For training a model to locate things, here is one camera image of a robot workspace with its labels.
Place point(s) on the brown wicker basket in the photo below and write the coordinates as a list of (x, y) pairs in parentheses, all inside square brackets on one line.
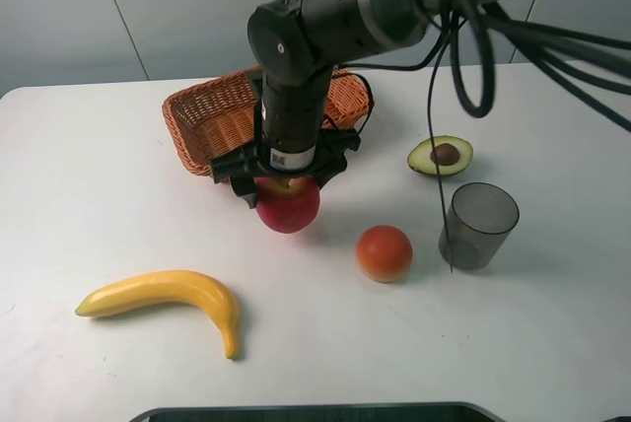
[(210, 119)]

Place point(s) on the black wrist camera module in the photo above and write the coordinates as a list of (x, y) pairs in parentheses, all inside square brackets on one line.
[(329, 143)]

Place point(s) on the red apple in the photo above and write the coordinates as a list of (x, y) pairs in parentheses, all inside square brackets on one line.
[(287, 205)]

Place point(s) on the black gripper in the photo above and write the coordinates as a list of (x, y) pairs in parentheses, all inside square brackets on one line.
[(243, 180)]

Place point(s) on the halved avocado with pit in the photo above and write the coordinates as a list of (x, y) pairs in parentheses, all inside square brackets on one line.
[(444, 155)]

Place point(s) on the grey translucent plastic cup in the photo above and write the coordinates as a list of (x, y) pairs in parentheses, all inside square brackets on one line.
[(480, 217)]

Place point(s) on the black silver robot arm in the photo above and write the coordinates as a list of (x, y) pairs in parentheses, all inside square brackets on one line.
[(301, 45)]

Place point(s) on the dark tray edge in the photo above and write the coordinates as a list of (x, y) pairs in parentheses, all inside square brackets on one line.
[(339, 412)]

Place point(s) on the orange red tomato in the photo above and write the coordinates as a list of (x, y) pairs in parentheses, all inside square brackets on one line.
[(384, 253)]

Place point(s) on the yellow banana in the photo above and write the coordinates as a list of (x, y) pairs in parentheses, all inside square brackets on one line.
[(171, 287)]

